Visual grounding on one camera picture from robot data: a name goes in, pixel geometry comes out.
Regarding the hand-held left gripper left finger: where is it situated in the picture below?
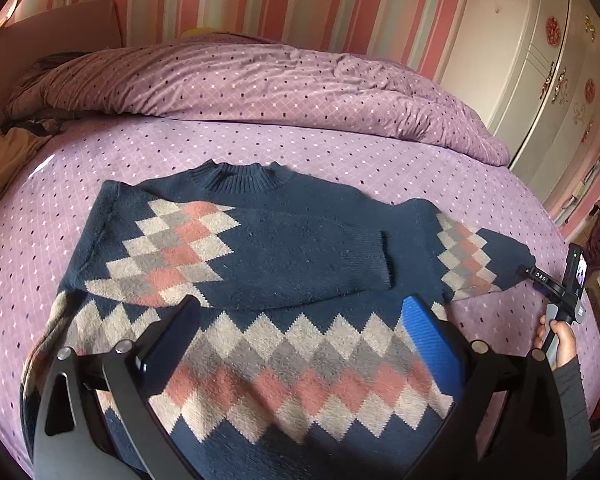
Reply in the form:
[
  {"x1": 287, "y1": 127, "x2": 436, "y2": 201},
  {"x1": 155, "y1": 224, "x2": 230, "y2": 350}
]
[{"x1": 31, "y1": 295, "x2": 203, "y2": 480}]

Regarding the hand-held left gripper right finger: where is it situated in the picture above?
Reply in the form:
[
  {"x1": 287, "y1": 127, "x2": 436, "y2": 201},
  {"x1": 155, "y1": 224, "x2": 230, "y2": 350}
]
[{"x1": 401, "y1": 295, "x2": 593, "y2": 480}]

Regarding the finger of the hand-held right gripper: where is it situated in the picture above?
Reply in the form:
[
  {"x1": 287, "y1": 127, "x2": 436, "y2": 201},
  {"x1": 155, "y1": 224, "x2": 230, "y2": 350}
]
[{"x1": 516, "y1": 264, "x2": 566, "y2": 302}]

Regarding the navy argyle knit sweater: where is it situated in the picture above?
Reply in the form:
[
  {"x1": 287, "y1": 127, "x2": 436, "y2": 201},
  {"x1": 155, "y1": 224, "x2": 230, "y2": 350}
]
[{"x1": 20, "y1": 159, "x2": 537, "y2": 480}]

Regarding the person's right forearm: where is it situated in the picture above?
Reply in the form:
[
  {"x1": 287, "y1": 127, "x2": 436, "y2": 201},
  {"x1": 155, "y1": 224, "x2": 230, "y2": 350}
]
[{"x1": 550, "y1": 354, "x2": 600, "y2": 466}]

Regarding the person's right hand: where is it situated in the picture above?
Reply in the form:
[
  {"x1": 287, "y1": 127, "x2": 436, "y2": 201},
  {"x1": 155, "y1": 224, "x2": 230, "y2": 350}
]
[{"x1": 532, "y1": 314, "x2": 579, "y2": 372}]

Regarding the purple dotted bed sheet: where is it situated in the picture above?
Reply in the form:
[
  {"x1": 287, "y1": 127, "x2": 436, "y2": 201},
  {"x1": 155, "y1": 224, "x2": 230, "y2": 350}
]
[{"x1": 0, "y1": 114, "x2": 600, "y2": 480}]

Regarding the white flower-decal wardrobe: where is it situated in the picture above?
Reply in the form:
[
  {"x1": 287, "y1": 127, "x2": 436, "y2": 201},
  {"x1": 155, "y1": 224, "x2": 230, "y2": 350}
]
[{"x1": 439, "y1": 0, "x2": 600, "y2": 226}]

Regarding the tan cloth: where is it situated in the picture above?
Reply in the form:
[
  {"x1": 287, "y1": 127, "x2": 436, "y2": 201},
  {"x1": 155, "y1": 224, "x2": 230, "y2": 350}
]
[{"x1": 0, "y1": 124, "x2": 57, "y2": 227}]

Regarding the purple dotted duvet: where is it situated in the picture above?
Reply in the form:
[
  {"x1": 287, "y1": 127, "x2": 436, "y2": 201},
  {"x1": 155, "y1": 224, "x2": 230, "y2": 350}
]
[{"x1": 5, "y1": 34, "x2": 512, "y2": 167}]

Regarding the yellow object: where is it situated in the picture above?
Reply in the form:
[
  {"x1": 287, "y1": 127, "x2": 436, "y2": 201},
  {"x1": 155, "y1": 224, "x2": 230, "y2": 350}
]
[{"x1": 181, "y1": 25, "x2": 227, "y2": 39}]

